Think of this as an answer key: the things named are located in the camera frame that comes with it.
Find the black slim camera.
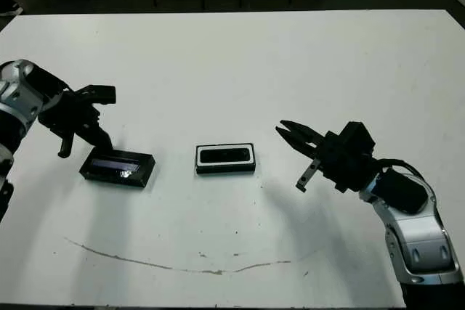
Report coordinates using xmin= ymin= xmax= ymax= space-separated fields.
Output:
xmin=199 ymin=147 xmax=252 ymax=164

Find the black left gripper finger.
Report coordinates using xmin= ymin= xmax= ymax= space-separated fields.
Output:
xmin=90 ymin=123 xmax=114 ymax=152
xmin=78 ymin=128 xmax=108 ymax=152

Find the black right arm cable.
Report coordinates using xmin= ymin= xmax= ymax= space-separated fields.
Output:
xmin=376 ymin=158 xmax=424 ymax=182

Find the black box base white insert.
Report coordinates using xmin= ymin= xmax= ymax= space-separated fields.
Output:
xmin=195 ymin=142 xmax=257 ymax=176

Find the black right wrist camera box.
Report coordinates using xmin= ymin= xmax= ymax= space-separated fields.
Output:
xmin=341 ymin=121 xmax=376 ymax=160

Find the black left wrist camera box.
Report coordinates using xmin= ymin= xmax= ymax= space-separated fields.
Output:
xmin=74 ymin=84 xmax=117 ymax=105

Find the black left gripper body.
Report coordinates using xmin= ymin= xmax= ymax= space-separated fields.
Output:
xmin=38 ymin=90 xmax=102 ymax=158

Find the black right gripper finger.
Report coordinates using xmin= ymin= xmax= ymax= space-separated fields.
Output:
xmin=275 ymin=126 xmax=319 ymax=158
xmin=281 ymin=120 xmax=325 ymax=146

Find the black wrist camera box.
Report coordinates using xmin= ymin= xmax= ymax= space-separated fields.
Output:
xmin=74 ymin=84 xmax=117 ymax=105
xmin=341 ymin=121 xmax=376 ymax=160

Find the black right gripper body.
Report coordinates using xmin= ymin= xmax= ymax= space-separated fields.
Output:
xmin=296 ymin=130 xmax=381 ymax=193

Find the black box lid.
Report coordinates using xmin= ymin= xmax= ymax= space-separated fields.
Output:
xmin=78 ymin=147 xmax=157 ymax=189

